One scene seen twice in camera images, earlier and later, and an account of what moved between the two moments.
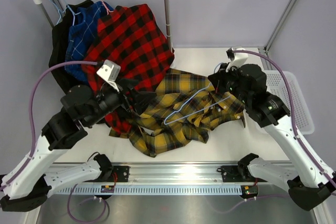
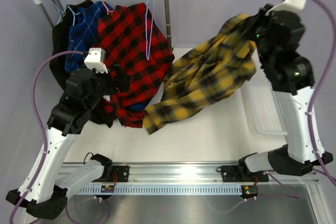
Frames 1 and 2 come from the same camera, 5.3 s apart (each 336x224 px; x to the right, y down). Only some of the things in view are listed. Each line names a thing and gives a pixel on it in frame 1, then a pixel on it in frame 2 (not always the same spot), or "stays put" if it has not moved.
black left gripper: (142, 100) to (121, 85)
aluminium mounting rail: (176, 173) stays put
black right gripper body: (228, 81) to (258, 29)
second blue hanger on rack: (67, 6) stays put
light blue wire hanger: (193, 113) to (147, 57)
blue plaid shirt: (82, 33) stays put
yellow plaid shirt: (186, 108) to (208, 73)
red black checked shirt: (128, 44) stays put
